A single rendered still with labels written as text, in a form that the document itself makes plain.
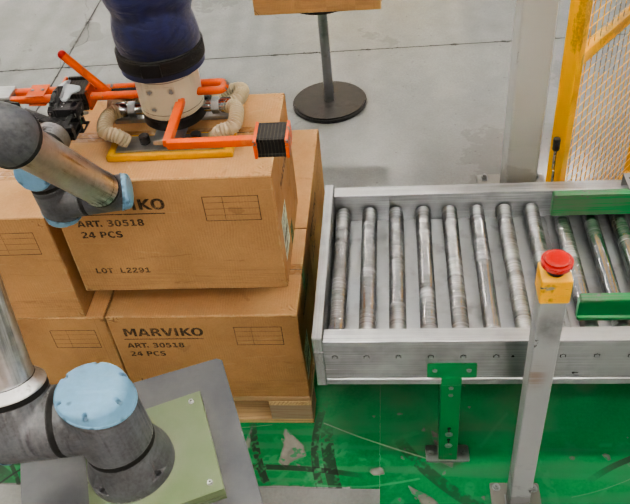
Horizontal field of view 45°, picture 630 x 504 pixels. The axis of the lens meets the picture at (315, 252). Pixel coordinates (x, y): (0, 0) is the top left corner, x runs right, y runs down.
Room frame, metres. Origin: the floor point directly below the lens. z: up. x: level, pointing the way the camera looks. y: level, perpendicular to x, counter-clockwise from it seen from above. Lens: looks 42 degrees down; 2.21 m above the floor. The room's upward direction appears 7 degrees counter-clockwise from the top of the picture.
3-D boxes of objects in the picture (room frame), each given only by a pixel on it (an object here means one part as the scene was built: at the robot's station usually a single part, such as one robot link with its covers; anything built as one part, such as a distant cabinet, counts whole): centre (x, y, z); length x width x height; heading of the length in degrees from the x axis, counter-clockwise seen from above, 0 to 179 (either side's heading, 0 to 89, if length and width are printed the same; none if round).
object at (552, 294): (1.19, -0.52, 0.50); 0.07 x 0.07 x 1.00; 82
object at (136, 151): (1.75, 0.34, 1.09); 0.34 x 0.10 x 0.05; 83
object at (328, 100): (3.63, -0.18, 0.31); 0.40 x 0.40 x 0.62
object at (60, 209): (1.56, 0.61, 1.09); 0.12 x 0.09 x 0.12; 87
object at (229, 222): (1.82, 0.36, 0.87); 0.60 x 0.40 x 0.40; 82
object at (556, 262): (1.19, -0.52, 1.02); 0.07 x 0.07 x 0.04
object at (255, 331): (2.16, 0.59, 0.34); 1.20 x 1.00 x 0.40; 82
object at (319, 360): (1.77, -0.02, 0.48); 0.70 x 0.03 x 0.15; 172
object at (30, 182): (1.56, 0.63, 1.20); 0.12 x 0.09 x 0.10; 171
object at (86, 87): (1.87, 0.58, 1.20); 0.10 x 0.08 x 0.06; 173
